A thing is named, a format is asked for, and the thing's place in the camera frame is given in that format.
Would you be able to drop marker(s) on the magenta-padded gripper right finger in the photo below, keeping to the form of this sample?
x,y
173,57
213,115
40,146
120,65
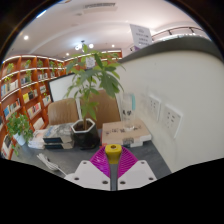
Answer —
x,y
136,173

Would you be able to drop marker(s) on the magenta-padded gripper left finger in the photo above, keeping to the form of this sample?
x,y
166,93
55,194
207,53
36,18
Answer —
x,y
87,174

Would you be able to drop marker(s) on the yellow charger block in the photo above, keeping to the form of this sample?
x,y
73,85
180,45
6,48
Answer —
x,y
113,152

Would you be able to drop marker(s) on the dark-spined thick book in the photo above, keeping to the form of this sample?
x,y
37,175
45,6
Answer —
x,y
59,145
58,132

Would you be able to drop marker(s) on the potted green tree, black pot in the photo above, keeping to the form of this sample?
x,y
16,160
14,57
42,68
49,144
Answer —
x,y
86,133

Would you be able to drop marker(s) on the white paper stack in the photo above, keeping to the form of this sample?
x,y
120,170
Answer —
x,y
36,139

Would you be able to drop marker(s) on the small leafy green plant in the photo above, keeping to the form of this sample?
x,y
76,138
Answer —
x,y
20,128

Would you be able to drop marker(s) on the orange wooden bookshelf unit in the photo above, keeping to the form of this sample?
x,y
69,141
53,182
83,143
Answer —
x,y
23,93

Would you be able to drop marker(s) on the white paper sign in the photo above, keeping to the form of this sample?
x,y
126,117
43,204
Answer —
x,y
141,36

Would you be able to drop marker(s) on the large white wall socket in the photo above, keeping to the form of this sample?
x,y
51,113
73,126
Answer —
x,y
172,120

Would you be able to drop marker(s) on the small white wall socket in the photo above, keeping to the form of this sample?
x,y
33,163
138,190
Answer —
x,y
154,107

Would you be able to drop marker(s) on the white board with dark frame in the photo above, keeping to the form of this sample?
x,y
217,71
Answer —
x,y
60,87

